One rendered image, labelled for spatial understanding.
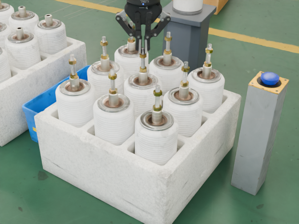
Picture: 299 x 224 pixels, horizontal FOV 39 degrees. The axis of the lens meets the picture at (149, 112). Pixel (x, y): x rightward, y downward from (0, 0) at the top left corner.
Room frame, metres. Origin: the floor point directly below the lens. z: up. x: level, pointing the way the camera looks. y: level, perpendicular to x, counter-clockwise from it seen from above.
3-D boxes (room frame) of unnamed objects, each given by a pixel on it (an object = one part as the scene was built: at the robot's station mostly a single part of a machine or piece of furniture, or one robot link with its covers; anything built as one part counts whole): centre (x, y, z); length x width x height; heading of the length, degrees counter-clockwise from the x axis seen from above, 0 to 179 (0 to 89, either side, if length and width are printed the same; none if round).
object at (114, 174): (0.91, 0.02, 0.09); 0.39 x 0.39 x 0.18; 57
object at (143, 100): (0.91, 0.02, 0.16); 0.10 x 0.10 x 0.18
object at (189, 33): (1.26, -0.11, 0.15); 0.15 x 0.15 x 0.30; 64
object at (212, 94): (0.94, -0.14, 0.16); 0.10 x 0.10 x 0.18
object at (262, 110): (0.81, -0.27, 0.16); 0.07 x 0.07 x 0.31; 57
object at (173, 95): (0.84, -0.08, 0.25); 0.08 x 0.08 x 0.01
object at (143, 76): (0.91, 0.02, 0.26); 0.02 x 0.02 x 0.03
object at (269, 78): (0.81, -0.27, 0.32); 0.04 x 0.04 x 0.02
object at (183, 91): (0.84, -0.08, 0.26); 0.02 x 0.02 x 0.03
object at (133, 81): (0.91, 0.02, 0.25); 0.08 x 0.08 x 0.01
